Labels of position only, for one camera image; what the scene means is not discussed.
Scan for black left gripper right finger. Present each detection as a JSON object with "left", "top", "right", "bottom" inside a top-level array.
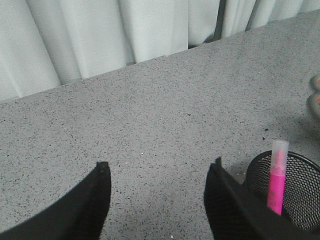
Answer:
[{"left": 203, "top": 157, "right": 320, "bottom": 240}]

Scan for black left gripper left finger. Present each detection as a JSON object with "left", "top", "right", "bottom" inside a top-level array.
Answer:
[{"left": 0, "top": 161, "right": 112, "bottom": 240}]

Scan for pink highlighter pen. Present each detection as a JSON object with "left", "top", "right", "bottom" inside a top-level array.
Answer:
[{"left": 266, "top": 140, "right": 289, "bottom": 216}]

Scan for grey orange scissors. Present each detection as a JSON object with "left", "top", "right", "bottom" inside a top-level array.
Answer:
[{"left": 307, "top": 74, "right": 320, "bottom": 119}]

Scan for black mesh pen holder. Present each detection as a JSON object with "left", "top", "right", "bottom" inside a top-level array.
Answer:
[{"left": 243, "top": 150, "right": 320, "bottom": 236}]

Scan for grey curtain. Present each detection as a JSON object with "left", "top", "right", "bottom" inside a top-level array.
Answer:
[{"left": 0, "top": 0, "right": 320, "bottom": 102}]

